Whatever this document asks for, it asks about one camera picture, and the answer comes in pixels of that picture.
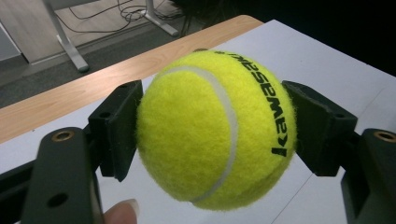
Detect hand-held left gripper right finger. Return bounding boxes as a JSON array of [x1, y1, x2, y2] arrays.
[[281, 79, 359, 177]]

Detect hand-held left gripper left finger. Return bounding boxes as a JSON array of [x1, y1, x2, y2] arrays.
[[88, 79, 144, 183]]

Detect yellow tennis ball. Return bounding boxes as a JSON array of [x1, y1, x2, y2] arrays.
[[135, 49, 298, 212]]

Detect wooden table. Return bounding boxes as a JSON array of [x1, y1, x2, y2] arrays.
[[0, 14, 264, 145]]

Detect dark curtain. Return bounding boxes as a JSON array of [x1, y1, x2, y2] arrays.
[[174, 0, 396, 77]]

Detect white cabinet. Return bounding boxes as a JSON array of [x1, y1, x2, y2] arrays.
[[0, 21, 22, 62]]

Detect grey metal desk frame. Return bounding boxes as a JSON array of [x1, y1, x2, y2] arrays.
[[43, 0, 180, 74]]

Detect black floor cables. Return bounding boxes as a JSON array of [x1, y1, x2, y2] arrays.
[[55, 0, 185, 35]]

